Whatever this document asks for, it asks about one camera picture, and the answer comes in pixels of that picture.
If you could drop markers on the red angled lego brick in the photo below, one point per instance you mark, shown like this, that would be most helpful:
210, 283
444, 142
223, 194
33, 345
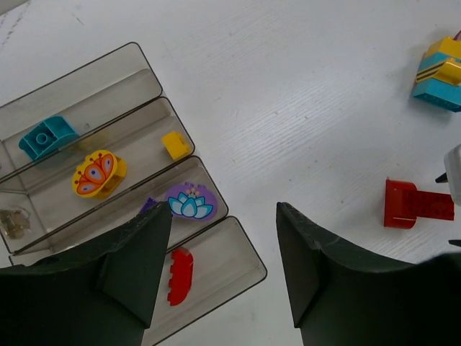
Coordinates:
394, 217

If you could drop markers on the yellow curved lego brick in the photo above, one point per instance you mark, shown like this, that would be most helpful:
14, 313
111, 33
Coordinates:
99, 175

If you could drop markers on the red curved lego brick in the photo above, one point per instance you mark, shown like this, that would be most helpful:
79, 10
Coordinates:
181, 271

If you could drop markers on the teal frog lego brick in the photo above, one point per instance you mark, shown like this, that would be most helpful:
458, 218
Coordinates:
47, 136

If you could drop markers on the clear bin farthest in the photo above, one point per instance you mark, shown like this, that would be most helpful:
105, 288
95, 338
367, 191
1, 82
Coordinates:
86, 98

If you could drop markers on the small yellow lego brick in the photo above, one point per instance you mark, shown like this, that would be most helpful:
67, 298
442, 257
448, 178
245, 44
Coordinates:
176, 146

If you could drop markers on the red lego plate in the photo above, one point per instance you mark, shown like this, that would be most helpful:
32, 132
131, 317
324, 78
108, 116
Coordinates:
428, 205

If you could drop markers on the purple paw lego brick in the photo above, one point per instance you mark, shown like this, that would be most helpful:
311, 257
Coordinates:
193, 202

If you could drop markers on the clear bin nearest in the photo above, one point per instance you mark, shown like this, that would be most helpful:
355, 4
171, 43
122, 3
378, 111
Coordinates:
225, 265

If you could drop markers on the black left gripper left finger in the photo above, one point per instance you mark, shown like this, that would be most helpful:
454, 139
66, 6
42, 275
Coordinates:
101, 292

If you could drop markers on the yellow teal lego cluster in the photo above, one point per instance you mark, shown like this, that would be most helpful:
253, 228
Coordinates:
437, 80

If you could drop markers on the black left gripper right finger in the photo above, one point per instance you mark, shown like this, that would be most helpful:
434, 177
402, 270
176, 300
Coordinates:
343, 294

